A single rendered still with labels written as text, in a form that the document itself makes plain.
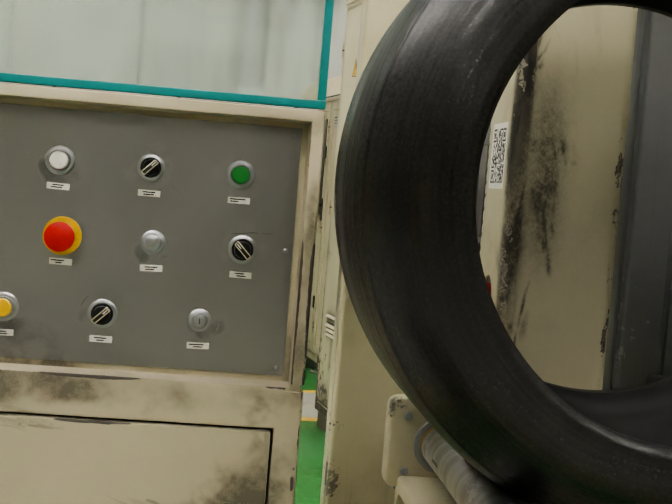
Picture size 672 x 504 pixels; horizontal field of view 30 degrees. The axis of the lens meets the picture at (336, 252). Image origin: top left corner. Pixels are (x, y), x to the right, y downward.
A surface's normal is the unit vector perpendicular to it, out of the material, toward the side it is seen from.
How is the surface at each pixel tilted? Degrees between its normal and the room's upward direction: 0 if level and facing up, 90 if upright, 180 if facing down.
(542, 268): 90
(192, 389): 90
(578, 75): 90
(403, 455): 90
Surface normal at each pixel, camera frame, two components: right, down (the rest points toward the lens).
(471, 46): -0.07, -0.04
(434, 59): -0.60, -0.29
